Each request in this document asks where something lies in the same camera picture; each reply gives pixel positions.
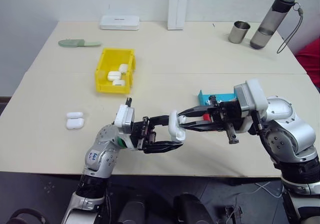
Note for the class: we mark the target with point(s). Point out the stainless steel cup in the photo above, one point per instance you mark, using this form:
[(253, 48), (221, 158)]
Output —
[(238, 33)]

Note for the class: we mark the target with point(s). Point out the dark rounded shape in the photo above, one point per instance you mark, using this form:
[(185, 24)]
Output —
[(191, 210), (132, 214)]

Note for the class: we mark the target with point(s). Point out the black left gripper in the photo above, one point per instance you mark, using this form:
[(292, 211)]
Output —
[(145, 134)]

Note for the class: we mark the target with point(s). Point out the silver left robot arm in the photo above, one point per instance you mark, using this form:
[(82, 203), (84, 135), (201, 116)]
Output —
[(100, 154)]

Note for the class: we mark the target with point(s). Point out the grey translucent water bottle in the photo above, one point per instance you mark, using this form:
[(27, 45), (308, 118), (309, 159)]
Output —
[(270, 24)]

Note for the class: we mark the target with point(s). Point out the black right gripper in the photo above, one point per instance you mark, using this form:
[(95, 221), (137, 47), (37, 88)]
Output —
[(227, 114)]

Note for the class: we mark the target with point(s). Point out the tall white cardboard box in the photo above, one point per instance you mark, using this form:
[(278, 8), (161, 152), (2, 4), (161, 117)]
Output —
[(177, 7)]

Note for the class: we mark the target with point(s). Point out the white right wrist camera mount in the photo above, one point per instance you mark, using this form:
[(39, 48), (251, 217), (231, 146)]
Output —
[(253, 96)]

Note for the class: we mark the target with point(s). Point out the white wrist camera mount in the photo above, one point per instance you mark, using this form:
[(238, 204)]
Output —
[(124, 118), (253, 96)]

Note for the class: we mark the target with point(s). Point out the pale green flat plastic piece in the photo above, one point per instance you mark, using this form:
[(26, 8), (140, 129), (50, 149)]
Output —
[(75, 43)]

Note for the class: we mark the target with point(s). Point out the red cloth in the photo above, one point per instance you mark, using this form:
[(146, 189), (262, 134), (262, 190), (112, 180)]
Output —
[(311, 59)]

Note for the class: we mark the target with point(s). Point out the flat white router box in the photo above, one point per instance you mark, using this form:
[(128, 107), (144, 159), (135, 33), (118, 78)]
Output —
[(119, 23)]

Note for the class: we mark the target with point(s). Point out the blue plastic tray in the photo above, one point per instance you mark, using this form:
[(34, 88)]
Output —
[(226, 97)]

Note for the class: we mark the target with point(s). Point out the yellow plastic bin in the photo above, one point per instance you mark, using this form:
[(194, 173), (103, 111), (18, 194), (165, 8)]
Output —
[(105, 84)]

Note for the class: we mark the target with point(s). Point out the closed white earbud case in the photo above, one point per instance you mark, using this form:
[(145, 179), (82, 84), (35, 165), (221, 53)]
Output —
[(75, 123), (113, 75), (123, 68), (119, 82), (74, 115)]

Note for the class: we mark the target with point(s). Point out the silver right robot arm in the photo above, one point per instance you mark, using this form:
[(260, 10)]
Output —
[(295, 134)]

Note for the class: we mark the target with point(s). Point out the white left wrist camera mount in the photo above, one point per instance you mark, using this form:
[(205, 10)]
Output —
[(124, 118)]

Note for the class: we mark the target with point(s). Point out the white earbud case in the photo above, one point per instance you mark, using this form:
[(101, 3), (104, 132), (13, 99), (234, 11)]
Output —
[(119, 82), (123, 68), (75, 123), (113, 75), (74, 115), (173, 126)]

